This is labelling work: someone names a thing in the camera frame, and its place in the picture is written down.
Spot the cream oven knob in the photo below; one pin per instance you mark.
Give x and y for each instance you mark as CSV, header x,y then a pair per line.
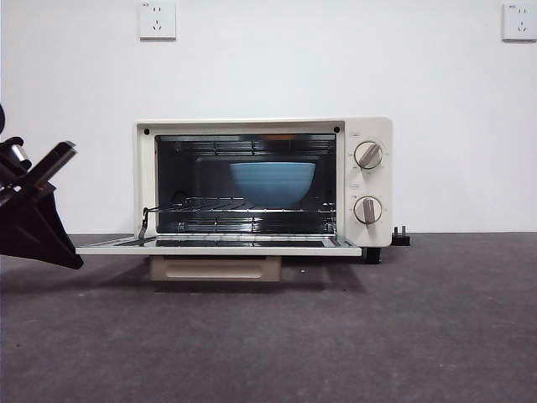
x,y
368,210
368,155

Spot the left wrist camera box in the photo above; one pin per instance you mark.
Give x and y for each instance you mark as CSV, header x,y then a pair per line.
x,y
14,153

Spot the black power plug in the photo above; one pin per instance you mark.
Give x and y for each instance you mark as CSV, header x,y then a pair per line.
x,y
402,239

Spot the cream Toshiba toaster oven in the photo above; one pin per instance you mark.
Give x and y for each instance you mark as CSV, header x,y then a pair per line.
x,y
369,126

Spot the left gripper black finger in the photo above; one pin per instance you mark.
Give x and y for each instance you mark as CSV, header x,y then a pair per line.
x,y
38,231

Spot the white wall socket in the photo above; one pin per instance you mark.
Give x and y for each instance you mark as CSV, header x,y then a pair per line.
x,y
519,22
157,20

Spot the blue ribbed bowl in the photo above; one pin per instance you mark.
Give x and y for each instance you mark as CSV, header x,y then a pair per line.
x,y
272,184

